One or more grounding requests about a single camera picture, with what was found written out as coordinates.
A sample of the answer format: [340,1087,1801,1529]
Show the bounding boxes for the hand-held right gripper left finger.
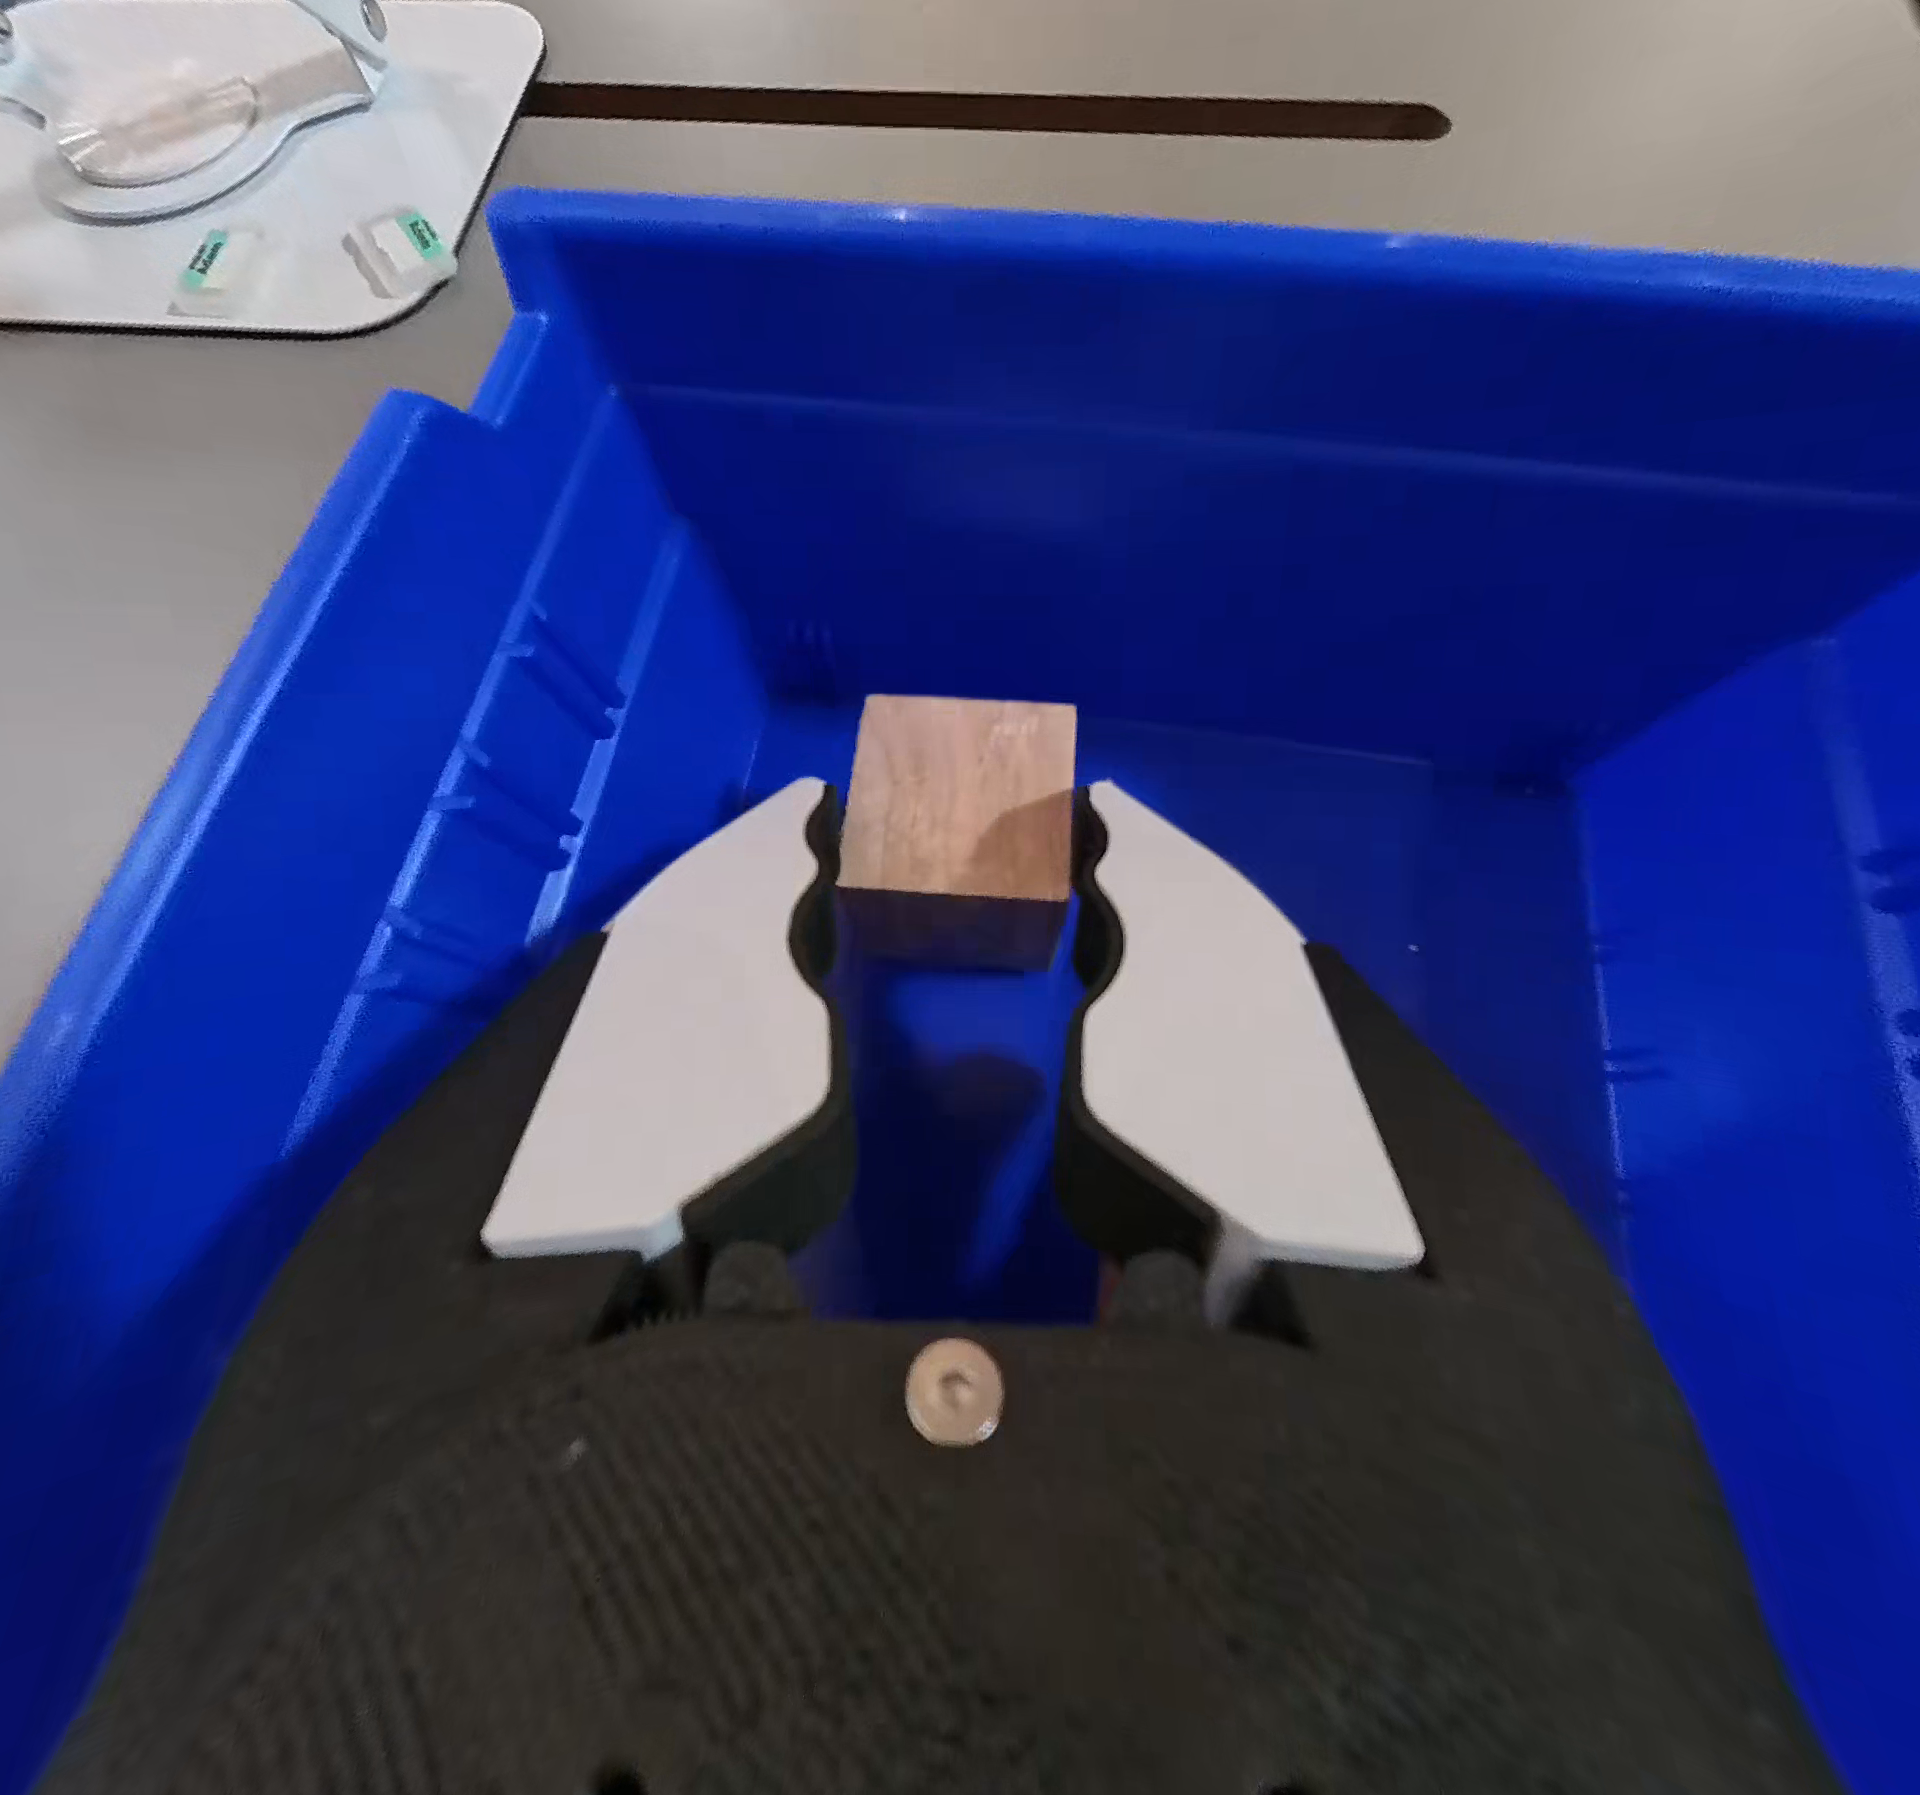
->
[480,776,862,1272]

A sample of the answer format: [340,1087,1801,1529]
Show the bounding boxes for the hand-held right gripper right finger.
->
[1054,777,1428,1329]

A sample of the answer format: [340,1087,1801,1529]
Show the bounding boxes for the wooden cube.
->
[833,694,1081,976]

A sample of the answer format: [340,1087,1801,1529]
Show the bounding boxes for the blue plastic bin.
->
[0,185,1920,1795]

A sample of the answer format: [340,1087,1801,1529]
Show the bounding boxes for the small white clip green label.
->
[167,223,272,320]
[341,208,456,302]

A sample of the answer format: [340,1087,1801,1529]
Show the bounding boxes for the white document stand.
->
[0,0,545,337]

